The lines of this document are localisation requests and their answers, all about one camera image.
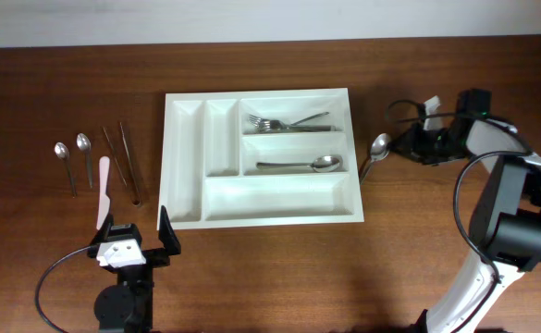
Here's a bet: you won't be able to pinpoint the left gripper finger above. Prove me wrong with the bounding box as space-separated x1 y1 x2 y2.
158 205 181 255
90 213 114 246

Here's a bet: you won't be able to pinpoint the metal tweezers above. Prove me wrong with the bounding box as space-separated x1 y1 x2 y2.
101 121 142 207

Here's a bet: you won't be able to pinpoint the large spoon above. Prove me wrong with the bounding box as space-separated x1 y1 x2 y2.
359 133 391 184
255 155 341 173

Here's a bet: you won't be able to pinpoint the fork black handle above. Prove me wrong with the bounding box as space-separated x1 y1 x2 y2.
255 111 331 134

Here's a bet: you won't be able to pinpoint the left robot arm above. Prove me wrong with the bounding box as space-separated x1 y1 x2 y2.
88 205 181 332

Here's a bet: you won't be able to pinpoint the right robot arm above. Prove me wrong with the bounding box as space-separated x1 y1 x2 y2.
389 89 541 332

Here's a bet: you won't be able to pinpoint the small teaspoon far left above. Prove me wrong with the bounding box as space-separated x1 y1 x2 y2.
54 142 78 197

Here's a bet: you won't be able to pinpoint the small teaspoon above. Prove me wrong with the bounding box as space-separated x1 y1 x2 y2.
54 142 78 197
76 133 93 189

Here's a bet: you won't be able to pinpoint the white cutlery tray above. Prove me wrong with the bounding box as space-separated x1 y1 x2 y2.
159 88 364 230

